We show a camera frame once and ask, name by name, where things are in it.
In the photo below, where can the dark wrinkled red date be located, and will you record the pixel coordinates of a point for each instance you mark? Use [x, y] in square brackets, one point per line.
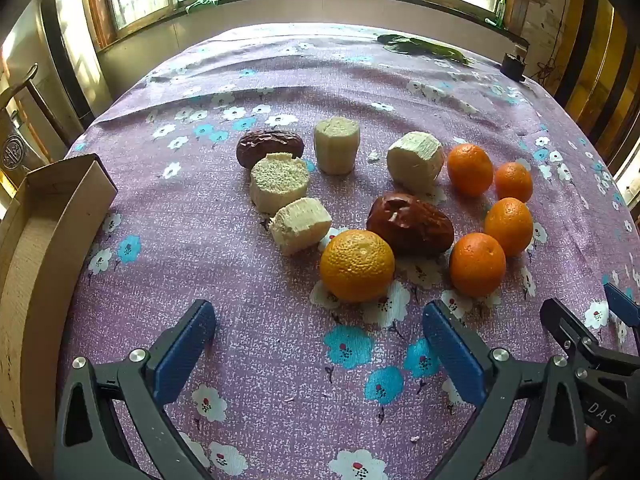
[270, 147]

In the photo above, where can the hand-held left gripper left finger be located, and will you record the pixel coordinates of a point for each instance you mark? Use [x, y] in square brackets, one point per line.
[182, 350]

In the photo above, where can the small black container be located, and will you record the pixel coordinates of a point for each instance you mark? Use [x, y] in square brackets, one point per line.
[512, 66]

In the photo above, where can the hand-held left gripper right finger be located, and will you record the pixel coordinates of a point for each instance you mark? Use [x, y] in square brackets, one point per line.
[452, 350]

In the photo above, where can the long black bar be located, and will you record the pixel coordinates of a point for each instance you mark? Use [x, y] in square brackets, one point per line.
[60, 55]

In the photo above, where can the green cloth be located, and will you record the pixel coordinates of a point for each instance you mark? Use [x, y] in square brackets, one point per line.
[200, 4]

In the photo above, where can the small orange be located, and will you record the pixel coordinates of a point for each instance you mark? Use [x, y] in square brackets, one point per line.
[470, 169]
[508, 225]
[477, 264]
[513, 181]

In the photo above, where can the smooth red date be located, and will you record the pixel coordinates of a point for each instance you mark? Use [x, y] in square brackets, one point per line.
[410, 225]

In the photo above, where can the purple floral tablecloth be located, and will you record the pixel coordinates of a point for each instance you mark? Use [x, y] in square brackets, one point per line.
[280, 360]

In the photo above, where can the yellow wooden boards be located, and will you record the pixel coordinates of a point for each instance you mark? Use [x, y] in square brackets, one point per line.
[595, 60]

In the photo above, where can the green leafy vegetable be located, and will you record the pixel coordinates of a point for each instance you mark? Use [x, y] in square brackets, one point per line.
[425, 46]

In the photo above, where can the wooden chair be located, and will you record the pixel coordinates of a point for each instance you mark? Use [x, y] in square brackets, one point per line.
[12, 150]

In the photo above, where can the large yellowish orange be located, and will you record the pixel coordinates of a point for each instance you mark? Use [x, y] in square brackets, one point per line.
[356, 265]

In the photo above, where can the cardboard box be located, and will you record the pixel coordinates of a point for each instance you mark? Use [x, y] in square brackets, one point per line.
[40, 260]

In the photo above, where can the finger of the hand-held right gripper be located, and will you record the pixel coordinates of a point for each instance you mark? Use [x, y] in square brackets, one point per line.
[565, 327]
[622, 305]

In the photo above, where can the green bottle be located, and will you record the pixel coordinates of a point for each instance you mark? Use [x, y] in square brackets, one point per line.
[501, 10]

